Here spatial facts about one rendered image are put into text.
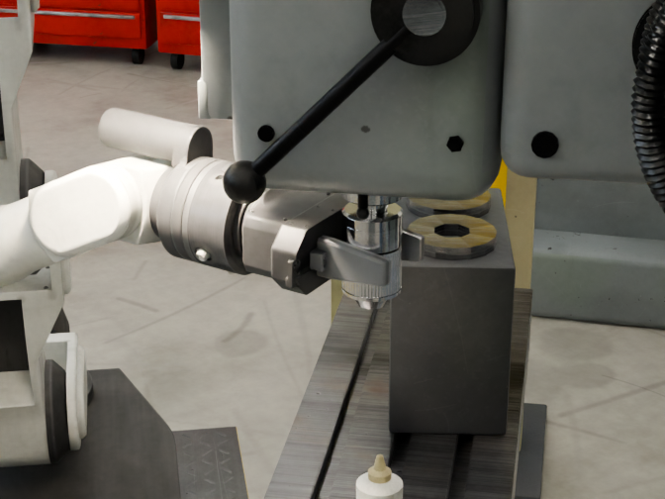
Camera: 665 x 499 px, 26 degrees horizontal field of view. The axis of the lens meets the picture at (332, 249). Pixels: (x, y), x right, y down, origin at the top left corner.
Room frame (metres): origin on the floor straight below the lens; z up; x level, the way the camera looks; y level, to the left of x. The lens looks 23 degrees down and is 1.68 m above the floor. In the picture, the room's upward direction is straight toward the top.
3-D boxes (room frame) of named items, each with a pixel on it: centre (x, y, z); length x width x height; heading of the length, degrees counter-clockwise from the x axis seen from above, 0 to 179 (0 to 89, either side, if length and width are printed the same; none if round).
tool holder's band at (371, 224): (1.03, -0.03, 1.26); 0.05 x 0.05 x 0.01
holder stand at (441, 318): (1.38, -0.12, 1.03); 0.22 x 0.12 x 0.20; 178
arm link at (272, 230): (1.08, 0.05, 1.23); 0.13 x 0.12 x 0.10; 149
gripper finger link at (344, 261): (1.00, -0.01, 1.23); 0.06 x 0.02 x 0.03; 59
